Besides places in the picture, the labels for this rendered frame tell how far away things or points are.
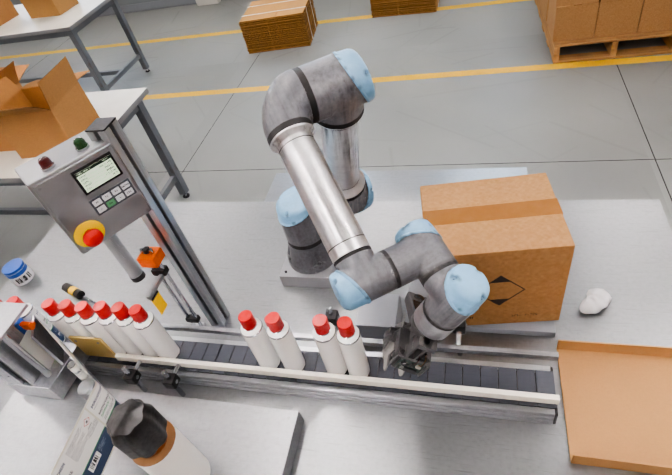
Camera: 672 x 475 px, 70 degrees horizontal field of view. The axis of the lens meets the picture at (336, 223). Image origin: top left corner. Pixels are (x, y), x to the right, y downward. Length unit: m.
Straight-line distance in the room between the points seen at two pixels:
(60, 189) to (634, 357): 1.26
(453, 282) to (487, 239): 0.29
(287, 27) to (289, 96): 3.99
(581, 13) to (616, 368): 3.09
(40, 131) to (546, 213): 2.29
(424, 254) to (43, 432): 1.04
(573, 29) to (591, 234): 2.70
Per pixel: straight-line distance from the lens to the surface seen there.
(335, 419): 1.21
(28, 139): 2.82
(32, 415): 1.53
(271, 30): 4.99
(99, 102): 3.14
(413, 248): 0.86
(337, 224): 0.86
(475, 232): 1.11
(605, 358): 1.30
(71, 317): 1.40
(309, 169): 0.90
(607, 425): 1.22
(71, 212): 1.07
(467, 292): 0.82
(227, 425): 1.23
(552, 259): 1.12
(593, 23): 4.09
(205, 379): 1.32
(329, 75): 0.97
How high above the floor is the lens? 1.92
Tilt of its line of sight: 43 degrees down
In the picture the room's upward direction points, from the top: 15 degrees counter-clockwise
